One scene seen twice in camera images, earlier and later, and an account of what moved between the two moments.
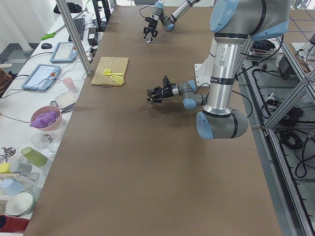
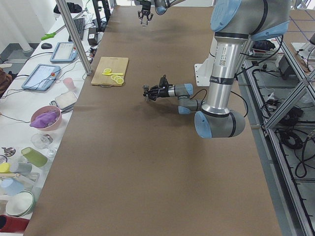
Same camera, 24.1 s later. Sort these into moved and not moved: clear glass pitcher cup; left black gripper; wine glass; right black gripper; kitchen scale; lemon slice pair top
Moved: clear glass pitcher cup; right black gripper
Not moved: lemon slice pair top; wine glass; left black gripper; kitchen scale
